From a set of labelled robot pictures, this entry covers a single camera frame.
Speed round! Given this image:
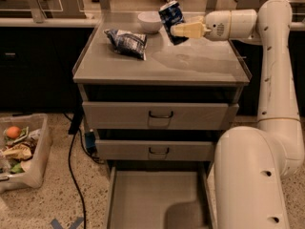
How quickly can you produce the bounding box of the black cable left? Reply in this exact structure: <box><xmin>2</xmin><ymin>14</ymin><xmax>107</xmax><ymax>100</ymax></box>
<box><xmin>62</xmin><ymin>113</ymin><xmax>105</xmax><ymax>229</ymax></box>

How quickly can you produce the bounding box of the blue pepsi can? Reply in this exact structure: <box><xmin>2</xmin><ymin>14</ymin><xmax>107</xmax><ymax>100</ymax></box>
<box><xmin>158</xmin><ymin>0</ymin><xmax>188</xmax><ymax>45</ymax></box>

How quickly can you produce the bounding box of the blue chip bag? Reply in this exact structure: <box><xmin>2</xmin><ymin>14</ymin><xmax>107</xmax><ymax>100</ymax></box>
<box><xmin>104</xmin><ymin>29</ymin><xmax>147</xmax><ymax>60</ymax></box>

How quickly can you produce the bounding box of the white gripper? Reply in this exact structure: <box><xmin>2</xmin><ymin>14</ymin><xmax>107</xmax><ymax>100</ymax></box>
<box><xmin>171</xmin><ymin>10</ymin><xmax>231</xmax><ymax>41</ymax></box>

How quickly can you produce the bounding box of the grey middle drawer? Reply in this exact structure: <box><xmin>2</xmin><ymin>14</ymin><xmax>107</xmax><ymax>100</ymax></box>
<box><xmin>95</xmin><ymin>140</ymin><xmax>214</xmax><ymax>161</ymax></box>

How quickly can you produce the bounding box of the grey bottom drawer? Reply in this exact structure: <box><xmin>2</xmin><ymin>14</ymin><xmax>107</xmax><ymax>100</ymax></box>
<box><xmin>104</xmin><ymin>168</ymin><xmax>217</xmax><ymax>229</ymax></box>

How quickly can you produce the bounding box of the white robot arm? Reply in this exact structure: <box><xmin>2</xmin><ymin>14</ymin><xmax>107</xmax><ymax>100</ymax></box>
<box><xmin>170</xmin><ymin>0</ymin><xmax>304</xmax><ymax>229</ymax></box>

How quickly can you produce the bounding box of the clear plastic bin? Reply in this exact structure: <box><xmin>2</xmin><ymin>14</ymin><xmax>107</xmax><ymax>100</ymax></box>
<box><xmin>0</xmin><ymin>114</ymin><xmax>51</xmax><ymax>193</ymax></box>

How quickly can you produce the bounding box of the grey drawer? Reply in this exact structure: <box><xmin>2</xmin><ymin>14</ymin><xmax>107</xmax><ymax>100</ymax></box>
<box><xmin>104</xmin><ymin>168</ymin><xmax>217</xmax><ymax>229</ymax></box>
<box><xmin>83</xmin><ymin>101</ymin><xmax>238</xmax><ymax>130</ymax></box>
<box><xmin>95</xmin><ymin>140</ymin><xmax>214</xmax><ymax>161</ymax></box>

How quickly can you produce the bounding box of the white ceramic bowl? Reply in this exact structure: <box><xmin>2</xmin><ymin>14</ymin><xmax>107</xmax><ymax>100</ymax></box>
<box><xmin>138</xmin><ymin>11</ymin><xmax>162</xmax><ymax>33</ymax></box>

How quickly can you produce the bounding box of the grey drawer cabinet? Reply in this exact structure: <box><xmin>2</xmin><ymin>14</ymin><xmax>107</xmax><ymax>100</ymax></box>
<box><xmin>73</xmin><ymin>12</ymin><xmax>251</xmax><ymax>166</ymax></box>

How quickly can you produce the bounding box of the blue power adapter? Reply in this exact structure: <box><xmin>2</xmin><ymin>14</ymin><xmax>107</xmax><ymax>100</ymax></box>
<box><xmin>84</xmin><ymin>131</ymin><xmax>96</xmax><ymax>154</ymax></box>

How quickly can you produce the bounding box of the grey top drawer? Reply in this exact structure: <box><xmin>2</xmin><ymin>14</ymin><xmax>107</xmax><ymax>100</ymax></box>
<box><xmin>83</xmin><ymin>101</ymin><xmax>238</xmax><ymax>130</ymax></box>

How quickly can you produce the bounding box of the green item in bin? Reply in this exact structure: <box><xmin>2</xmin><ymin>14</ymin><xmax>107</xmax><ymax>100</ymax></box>
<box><xmin>10</xmin><ymin>163</ymin><xmax>24</xmax><ymax>174</ymax></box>

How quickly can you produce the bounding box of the crumpled snack wrapper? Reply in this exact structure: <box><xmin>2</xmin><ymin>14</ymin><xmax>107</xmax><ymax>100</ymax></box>
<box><xmin>2</xmin><ymin>144</ymin><xmax>32</xmax><ymax>160</ymax></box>

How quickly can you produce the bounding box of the orange fruit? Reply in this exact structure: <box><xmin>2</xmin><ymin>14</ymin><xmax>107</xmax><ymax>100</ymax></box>
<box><xmin>6</xmin><ymin>126</ymin><xmax>21</xmax><ymax>139</ymax></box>

